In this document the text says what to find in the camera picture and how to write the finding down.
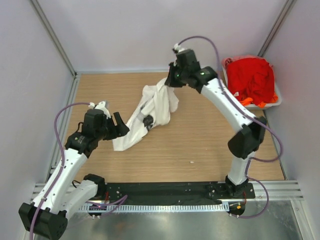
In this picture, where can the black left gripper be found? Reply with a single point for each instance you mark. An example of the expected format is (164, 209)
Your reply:
(120, 130)

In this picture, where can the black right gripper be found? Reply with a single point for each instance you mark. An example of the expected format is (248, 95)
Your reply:
(171, 81)

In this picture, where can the white t-shirt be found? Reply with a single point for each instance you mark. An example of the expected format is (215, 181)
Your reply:
(154, 109)

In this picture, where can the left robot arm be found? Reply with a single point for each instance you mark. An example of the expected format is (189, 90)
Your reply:
(52, 208)

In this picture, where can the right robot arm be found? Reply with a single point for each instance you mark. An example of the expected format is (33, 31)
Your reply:
(249, 134)

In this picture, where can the red t-shirt in basket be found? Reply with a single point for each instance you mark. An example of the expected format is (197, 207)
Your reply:
(250, 77)

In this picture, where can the orange garment in basket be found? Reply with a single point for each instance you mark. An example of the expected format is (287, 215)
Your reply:
(249, 103)

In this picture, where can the grey perforated plastic basket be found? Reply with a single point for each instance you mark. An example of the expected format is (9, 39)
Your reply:
(252, 105)

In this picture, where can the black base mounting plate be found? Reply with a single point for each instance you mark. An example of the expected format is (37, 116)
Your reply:
(173, 193)

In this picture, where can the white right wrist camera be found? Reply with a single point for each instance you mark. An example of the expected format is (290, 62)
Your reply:
(177, 48)

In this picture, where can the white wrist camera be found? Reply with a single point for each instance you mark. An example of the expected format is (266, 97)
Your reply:
(177, 48)
(103, 105)

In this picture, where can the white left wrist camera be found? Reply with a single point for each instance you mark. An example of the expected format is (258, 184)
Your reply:
(103, 105)

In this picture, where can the slotted cable duct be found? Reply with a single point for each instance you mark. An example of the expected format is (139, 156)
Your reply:
(123, 209)

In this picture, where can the aluminium frame rail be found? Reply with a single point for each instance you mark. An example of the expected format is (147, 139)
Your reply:
(267, 190)

